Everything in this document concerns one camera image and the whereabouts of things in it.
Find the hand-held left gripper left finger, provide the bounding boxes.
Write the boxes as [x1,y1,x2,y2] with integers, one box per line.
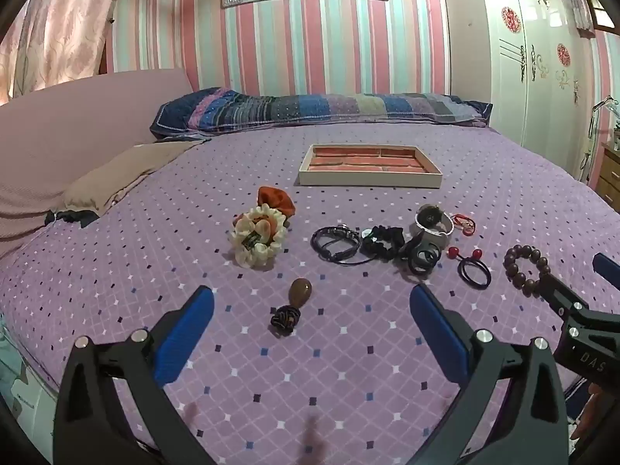
[52,285,216,465]

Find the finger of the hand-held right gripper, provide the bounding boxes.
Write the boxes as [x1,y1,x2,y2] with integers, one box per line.
[537,272,620,337]
[592,253,620,288]

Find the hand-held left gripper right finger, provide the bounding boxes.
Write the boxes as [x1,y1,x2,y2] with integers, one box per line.
[409,283,570,465]

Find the wooden bead bracelet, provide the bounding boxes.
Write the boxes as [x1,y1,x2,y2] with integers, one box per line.
[504,245,553,296]

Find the black hair tie red beads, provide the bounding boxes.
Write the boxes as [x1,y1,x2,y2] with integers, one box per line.
[446,246,492,290]

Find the black hair claw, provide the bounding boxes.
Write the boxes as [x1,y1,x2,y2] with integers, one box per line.
[398,232,443,277]

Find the brown stone pendant braided cord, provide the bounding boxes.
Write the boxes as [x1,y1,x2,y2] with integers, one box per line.
[270,278,313,336]

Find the cream flower scrunchie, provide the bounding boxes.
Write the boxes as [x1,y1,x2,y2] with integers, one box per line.
[229,206,288,268]

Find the black cord charm bracelet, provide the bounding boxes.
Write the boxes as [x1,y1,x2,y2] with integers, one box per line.
[311,224,376,265]

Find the brick-lined cardboard tray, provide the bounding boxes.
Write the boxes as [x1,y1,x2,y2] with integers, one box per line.
[296,144,443,188]

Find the person's right hand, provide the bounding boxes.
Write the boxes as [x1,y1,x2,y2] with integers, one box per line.
[578,382,605,449]

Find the wooden nightstand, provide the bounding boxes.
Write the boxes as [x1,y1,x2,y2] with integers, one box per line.
[595,141,620,214]

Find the purple diamond bedsheet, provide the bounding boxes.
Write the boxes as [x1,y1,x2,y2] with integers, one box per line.
[0,126,620,465]

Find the black scrunchie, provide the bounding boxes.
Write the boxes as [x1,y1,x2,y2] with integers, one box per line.
[361,225,406,260]

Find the dark round hair clip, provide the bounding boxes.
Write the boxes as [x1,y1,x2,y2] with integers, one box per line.
[417,205,444,227]

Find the desk lamp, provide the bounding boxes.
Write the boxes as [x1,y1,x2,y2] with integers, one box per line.
[579,97,620,182]

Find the orange scrunchie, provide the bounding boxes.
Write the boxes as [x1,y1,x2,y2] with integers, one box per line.
[257,186,296,218]

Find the dark cloth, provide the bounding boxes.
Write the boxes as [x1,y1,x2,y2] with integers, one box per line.
[45,209,100,228]

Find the white printed box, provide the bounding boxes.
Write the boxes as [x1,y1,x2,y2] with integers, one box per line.
[0,320,60,446]

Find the brown cloth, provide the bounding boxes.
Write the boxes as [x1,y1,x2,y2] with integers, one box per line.
[63,139,211,216]

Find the white wardrobe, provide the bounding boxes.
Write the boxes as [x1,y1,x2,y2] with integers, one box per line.
[477,0,598,182]

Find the pink ribbed blanket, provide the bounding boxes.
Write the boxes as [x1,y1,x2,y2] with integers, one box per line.
[0,69,195,257]

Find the long patchwork pillow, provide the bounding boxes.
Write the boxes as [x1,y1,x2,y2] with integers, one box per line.
[149,87,493,140]

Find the brown framed window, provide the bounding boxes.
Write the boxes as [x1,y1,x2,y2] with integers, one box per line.
[564,0,620,37]

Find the pink patterned curtain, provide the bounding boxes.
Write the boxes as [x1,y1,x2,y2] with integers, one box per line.
[0,0,122,103]

